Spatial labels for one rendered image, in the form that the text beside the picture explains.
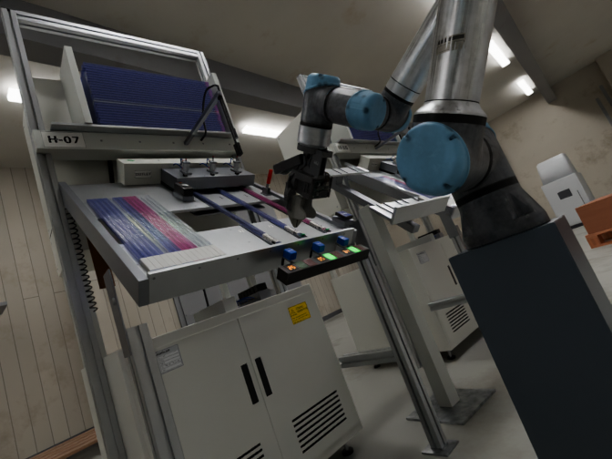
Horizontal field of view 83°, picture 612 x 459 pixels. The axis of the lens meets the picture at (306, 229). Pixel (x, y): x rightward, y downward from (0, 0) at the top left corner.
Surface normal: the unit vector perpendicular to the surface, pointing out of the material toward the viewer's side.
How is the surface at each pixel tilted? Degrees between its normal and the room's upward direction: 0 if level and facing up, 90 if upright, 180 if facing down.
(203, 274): 133
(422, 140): 96
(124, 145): 90
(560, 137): 90
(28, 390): 90
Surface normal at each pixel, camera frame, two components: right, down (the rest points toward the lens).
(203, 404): 0.60, -0.37
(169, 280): 0.68, 0.36
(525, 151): -0.65, 0.10
